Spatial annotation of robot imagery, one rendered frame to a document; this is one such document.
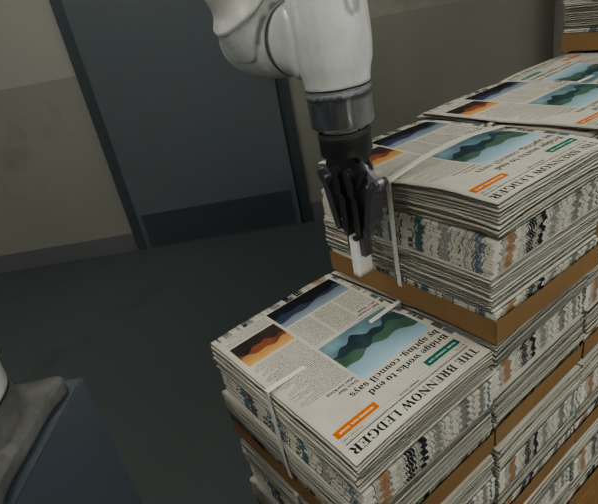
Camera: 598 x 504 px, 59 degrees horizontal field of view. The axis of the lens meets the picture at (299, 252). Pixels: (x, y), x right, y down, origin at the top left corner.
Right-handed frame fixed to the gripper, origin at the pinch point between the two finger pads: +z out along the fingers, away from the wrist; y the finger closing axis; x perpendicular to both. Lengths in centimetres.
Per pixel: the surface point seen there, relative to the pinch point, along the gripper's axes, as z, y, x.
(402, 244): 0.9, -2.4, -6.9
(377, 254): 4.5, 3.6, -6.8
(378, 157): -10.3, 7.5, -13.4
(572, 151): -10.1, -18.7, -27.2
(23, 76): -19, 282, -18
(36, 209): 58, 296, 1
